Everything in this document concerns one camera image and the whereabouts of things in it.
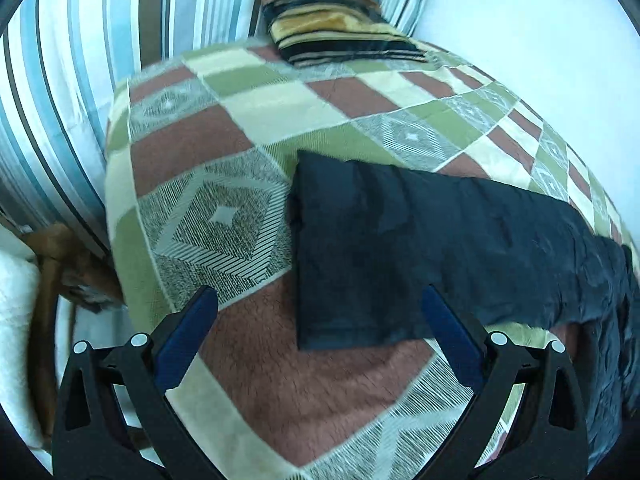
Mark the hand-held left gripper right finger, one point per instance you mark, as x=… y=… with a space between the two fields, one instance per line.
x=452 y=335

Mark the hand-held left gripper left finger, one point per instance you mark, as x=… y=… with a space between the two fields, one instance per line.
x=187 y=335

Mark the dark navy puffer jacket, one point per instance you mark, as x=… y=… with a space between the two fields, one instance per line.
x=400 y=240

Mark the wooden chair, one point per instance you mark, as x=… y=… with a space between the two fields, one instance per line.
x=50 y=250

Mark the white fluffy cloth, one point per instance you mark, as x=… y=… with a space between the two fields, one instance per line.
x=15 y=310

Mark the green brown checkered bedspread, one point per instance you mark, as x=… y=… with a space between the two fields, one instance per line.
x=200 y=150

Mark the blue white striped sheet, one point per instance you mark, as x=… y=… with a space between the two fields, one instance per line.
x=75 y=85

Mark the yellow black striped cushion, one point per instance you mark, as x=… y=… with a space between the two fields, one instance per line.
x=325 y=20

